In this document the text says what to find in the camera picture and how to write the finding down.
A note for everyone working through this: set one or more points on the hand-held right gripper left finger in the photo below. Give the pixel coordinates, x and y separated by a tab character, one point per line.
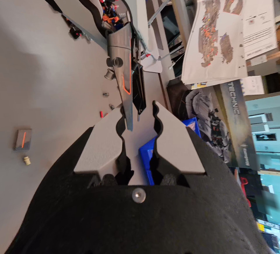
100	149

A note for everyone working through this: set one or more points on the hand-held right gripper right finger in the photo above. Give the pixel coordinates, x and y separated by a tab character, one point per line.
179	149

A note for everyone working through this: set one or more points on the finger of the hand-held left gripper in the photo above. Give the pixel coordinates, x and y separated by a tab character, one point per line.
135	0
72	0

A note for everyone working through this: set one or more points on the dark grey lego wing assembly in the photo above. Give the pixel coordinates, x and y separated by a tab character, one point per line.
122	61

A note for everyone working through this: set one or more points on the small black lego assembly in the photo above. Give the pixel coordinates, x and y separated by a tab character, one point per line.
75	33

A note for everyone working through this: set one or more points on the grey angled lego piece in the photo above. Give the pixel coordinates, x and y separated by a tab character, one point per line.
111	106

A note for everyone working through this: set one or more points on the lego set box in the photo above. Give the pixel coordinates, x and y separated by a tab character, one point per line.
231	127

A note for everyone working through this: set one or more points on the tan lego pin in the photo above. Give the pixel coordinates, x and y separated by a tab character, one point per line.
27	160

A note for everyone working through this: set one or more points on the blue storage bin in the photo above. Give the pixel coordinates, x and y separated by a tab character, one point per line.
146	151

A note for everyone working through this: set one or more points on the grey tile with orange stripe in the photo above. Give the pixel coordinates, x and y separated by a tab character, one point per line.
23	140

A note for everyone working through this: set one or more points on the instruction booklet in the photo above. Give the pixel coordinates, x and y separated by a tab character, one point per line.
218	39

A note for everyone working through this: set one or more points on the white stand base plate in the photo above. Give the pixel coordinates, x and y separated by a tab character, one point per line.
153	65

